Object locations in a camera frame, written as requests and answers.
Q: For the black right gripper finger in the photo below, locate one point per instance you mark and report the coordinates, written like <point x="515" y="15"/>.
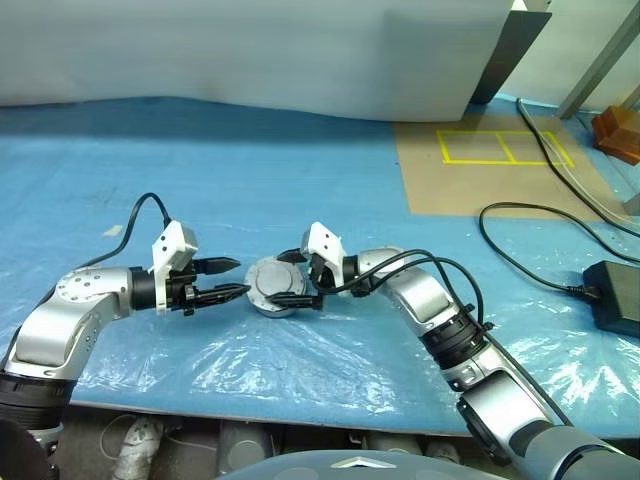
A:
<point x="295" y="257"/>
<point x="297" y="300"/>

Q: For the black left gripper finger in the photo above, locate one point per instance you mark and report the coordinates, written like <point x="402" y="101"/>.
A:
<point x="220" y="294"/>
<point x="217" y="265"/>

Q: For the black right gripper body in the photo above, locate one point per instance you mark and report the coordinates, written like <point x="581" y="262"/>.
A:
<point x="320" y="275"/>

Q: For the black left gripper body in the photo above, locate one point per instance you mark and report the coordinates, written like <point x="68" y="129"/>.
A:
<point x="181" y="287"/>

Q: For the grey round metal part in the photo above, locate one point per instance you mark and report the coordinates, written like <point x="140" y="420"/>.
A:
<point x="275" y="285"/>

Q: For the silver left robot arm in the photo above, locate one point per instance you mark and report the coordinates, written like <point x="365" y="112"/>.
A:
<point x="50" y="320"/>

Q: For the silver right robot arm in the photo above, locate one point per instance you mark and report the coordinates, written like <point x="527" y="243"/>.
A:
<point x="420" y="295"/>

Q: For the clear plastic film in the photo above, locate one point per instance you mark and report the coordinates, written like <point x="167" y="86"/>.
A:
<point x="280" y="360"/>

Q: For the blue table mat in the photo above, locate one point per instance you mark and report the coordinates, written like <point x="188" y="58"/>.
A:
<point x="250" y="175"/>

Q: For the grey cylinder under table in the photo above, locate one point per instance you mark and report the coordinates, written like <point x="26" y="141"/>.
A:
<point x="442" y="450"/>
<point x="245" y="445"/>
<point x="392" y="443"/>

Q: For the brown cardboard sheet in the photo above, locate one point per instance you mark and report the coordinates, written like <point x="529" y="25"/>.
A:
<point x="450" y="190"/>

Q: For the white wrapped cylinder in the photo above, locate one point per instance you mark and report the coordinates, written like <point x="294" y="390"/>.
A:
<point x="137" y="442"/>

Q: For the grey robot torso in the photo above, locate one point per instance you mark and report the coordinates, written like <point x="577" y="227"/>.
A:
<point x="350" y="467"/>

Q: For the large white foam board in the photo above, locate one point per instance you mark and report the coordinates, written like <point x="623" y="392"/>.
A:
<point x="250" y="50"/>

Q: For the dark rounded cover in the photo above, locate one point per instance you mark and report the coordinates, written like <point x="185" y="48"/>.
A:
<point x="20" y="455"/>

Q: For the black board stand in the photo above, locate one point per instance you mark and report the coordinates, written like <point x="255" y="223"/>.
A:
<point x="510" y="55"/>

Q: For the black power adapter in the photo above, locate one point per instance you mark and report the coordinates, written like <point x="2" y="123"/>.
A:
<point x="615" y="295"/>

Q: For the brown wooden block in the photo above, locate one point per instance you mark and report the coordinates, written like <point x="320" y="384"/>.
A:
<point x="617" y="132"/>

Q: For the aluminium profile bar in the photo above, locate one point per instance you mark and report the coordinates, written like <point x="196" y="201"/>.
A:
<point x="600" y="60"/>

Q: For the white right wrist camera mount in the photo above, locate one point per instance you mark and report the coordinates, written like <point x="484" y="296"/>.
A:
<point x="322" y="240"/>

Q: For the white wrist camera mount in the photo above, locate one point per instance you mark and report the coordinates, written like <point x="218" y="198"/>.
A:
<point x="167" y="245"/>
<point x="322" y="240"/>

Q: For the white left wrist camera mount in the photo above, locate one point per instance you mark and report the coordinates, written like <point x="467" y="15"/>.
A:
<point x="167" y="245"/>

